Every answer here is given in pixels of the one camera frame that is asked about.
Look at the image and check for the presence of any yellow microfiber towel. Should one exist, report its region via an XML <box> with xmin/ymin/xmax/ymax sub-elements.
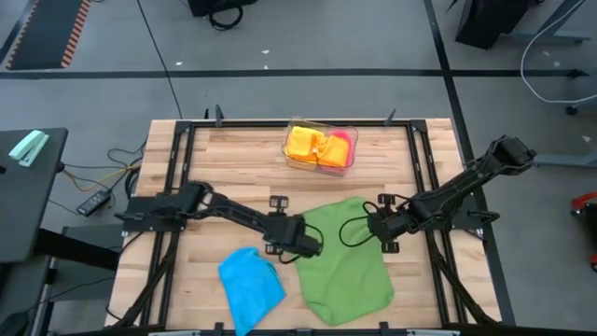
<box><xmin>288</xmin><ymin>125</ymin><xmax>326</xmax><ymax>150</ymax></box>

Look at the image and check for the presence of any black power adapter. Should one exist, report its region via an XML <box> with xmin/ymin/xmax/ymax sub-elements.
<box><xmin>76</xmin><ymin>189</ymin><xmax>112</xmax><ymax>217</ymax></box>

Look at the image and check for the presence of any blue microfiber towel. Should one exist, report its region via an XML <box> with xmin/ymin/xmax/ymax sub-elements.
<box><xmin>217</xmin><ymin>245</ymin><xmax>287</xmax><ymax>336</ymax></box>

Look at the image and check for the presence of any clear plastic bin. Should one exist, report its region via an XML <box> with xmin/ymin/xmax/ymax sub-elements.
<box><xmin>281</xmin><ymin>116</ymin><xmax>359</xmax><ymax>177</ymax></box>

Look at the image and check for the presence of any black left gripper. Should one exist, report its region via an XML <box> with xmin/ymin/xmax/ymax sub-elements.
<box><xmin>264</xmin><ymin>194</ymin><xmax>324</xmax><ymax>260</ymax></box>

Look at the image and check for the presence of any black equipment box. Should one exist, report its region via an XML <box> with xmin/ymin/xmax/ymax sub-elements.
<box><xmin>187</xmin><ymin>0</ymin><xmax>258</xmax><ymax>18</ymax></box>

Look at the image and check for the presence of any mint green stapler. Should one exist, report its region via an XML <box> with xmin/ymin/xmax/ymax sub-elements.
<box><xmin>7</xmin><ymin>129</ymin><xmax>50</xmax><ymax>168</ymax></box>

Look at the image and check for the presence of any black side table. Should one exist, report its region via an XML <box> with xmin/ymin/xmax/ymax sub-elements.
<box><xmin>0</xmin><ymin>127</ymin><xmax>70</xmax><ymax>265</ymax></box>

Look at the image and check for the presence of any black aluminium table frame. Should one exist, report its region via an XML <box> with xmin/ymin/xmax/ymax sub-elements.
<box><xmin>104</xmin><ymin>105</ymin><xmax>505</xmax><ymax>336</ymax></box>

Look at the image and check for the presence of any thin black floor cable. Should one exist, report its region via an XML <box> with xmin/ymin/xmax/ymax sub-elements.
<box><xmin>136</xmin><ymin>0</ymin><xmax>184</xmax><ymax>120</ymax></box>

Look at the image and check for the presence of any black coiled cable loop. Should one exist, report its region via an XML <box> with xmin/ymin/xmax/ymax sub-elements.
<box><xmin>208</xmin><ymin>4</ymin><xmax>244</xmax><ymax>32</ymax></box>

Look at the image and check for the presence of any black orange-edged floor mat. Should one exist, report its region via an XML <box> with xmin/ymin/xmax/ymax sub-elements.
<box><xmin>7</xmin><ymin>0</ymin><xmax>93</xmax><ymax>71</ymax></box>

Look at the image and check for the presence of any grey metal desk foot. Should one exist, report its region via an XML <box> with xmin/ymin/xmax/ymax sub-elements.
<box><xmin>534</xmin><ymin>151</ymin><xmax>597</xmax><ymax>169</ymax></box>
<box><xmin>506</xmin><ymin>0</ymin><xmax>593</xmax><ymax>46</ymax></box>

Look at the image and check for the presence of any red and black cart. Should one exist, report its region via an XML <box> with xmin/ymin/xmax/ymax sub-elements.
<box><xmin>569</xmin><ymin>189</ymin><xmax>597</xmax><ymax>273</ymax></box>

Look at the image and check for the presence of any black cabinet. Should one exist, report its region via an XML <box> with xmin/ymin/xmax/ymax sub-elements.
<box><xmin>454</xmin><ymin>0</ymin><xmax>545</xmax><ymax>50</ymax></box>

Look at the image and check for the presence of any white floor cable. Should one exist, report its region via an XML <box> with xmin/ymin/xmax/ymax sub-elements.
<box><xmin>519</xmin><ymin>0</ymin><xmax>597</xmax><ymax>105</ymax></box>

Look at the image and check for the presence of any green microfiber towel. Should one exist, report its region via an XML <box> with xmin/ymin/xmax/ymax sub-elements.
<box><xmin>295</xmin><ymin>195</ymin><xmax>396</xmax><ymax>327</ymax></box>

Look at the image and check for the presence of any yellow cable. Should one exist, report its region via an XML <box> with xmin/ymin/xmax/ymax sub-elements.
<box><xmin>62</xmin><ymin>162</ymin><xmax>142</xmax><ymax>192</ymax></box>

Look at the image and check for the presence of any black desk base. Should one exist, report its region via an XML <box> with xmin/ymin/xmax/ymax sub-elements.
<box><xmin>0</xmin><ymin>223</ymin><xmax>123</xmax><ymax>336</ymax></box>

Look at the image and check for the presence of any pink microfiber towel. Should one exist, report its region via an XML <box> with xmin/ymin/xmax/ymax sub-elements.
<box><xmin>328</xmin><ymin>129</ymin><xmax>355</xmax><ymax>168</ymax></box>

